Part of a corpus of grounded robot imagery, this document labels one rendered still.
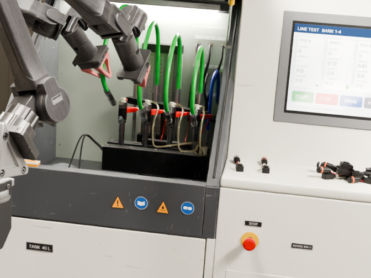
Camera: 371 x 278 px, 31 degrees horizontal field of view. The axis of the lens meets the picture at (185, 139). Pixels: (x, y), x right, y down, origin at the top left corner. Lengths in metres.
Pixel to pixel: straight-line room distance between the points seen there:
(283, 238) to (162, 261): 0.37
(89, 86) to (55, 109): 1.05
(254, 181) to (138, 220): 0.36
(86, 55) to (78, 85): 0.58
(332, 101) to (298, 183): 0.33
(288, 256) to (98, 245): 0.56
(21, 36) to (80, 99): 1.10
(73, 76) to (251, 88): 0.71
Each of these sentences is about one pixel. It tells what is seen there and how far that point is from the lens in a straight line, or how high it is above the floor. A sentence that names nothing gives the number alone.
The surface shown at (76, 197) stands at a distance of 2.03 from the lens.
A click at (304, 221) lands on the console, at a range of 1.96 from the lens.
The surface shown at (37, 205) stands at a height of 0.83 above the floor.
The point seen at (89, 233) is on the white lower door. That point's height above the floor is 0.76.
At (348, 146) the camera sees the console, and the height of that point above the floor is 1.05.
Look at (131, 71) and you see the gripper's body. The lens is 1.78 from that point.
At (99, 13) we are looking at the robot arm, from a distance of 1.63.
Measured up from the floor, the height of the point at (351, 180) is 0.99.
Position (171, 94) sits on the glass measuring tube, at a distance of 2.43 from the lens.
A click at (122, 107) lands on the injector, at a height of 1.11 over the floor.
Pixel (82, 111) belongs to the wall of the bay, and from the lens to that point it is 2.53.
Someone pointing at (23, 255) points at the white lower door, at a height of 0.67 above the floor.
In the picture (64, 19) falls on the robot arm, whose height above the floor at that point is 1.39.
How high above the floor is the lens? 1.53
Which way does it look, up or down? 14 degrees down
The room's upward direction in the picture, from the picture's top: 4 degrees clockwise
